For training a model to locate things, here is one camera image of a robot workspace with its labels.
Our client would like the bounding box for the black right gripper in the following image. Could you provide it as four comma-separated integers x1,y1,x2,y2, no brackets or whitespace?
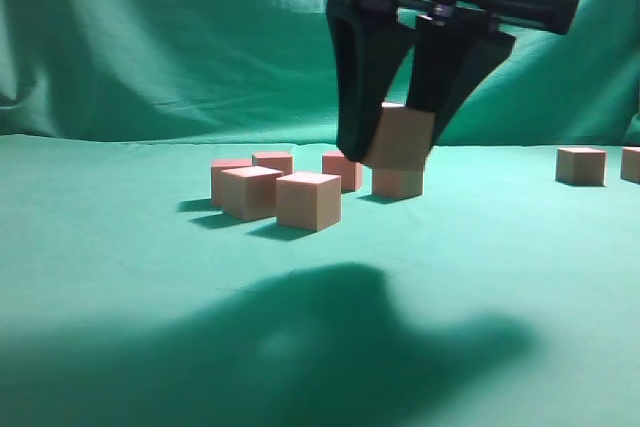
326,0,579,162

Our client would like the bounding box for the pink foam cube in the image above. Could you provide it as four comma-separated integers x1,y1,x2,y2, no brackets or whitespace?
362,102,435,171
555,147,607,187
372,169,424,199
620,147,640,184
252,151,294,175
276,171,342,232
210,158,252,207
322,150,363,192
221,166,283,221

